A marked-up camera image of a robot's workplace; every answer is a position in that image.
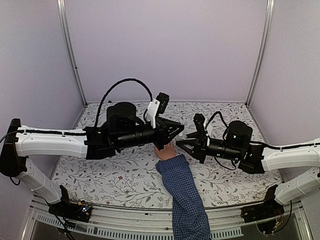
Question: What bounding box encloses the blue checkered sleeve forearm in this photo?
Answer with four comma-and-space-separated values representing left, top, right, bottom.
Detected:
156, 154, 211, 240

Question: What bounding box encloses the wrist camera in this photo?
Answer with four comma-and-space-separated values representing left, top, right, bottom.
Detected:
144, 92, 170, 129
193, 113, 213, 137

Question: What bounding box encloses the floral patterned table mat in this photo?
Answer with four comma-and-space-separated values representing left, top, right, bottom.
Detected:
52, 102, 282, 209

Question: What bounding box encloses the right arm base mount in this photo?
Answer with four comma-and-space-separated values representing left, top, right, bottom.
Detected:
240, 184, 285, 223

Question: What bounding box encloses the clear nail polish bottle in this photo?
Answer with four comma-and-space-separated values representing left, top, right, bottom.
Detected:
175, 134, 188, 142

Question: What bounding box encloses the right aluminium frame post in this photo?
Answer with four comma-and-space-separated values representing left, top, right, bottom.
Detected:
245, 0, 275, 108

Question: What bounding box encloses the left aluminium frame post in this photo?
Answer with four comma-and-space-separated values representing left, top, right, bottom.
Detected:
56, 0, 88, 107

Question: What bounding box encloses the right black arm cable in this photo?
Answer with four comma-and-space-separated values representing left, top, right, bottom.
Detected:
204, 111, 230, 131

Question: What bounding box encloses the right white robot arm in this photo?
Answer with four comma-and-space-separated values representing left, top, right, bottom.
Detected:
176, 120, 320, 218

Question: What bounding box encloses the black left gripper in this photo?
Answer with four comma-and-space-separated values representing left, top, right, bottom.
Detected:
115, 117, 185, 151

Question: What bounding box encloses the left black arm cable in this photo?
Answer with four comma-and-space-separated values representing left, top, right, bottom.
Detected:
94, 78, 154, 128

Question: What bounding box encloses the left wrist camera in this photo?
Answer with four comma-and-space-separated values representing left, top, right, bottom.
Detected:
144, 92, 170, 129

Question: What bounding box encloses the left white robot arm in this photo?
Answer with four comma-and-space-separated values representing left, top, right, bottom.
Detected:
0, 100, 184, 217

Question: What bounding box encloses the aluminium frame post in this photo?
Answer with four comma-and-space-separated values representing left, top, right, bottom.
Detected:
56, 0, 88, 107
245, 0, 275, 108

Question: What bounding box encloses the front aluminium rail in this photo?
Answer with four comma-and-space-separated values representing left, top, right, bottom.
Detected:
21, 196, 314, 240

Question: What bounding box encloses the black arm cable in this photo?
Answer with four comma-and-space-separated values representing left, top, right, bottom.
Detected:
204, 111, 230, 131
94, 78, 154, 128

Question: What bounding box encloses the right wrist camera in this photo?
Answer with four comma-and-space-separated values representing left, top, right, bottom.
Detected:
193, 113, 213, 137

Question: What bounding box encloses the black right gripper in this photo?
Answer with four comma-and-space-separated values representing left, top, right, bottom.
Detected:
176, 131, 241, 165

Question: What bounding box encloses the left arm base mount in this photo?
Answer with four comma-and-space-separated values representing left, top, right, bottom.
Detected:
48, 185, 92, 223

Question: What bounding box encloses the person's bare hand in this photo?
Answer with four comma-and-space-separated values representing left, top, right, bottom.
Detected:
154, 142, 176, 161

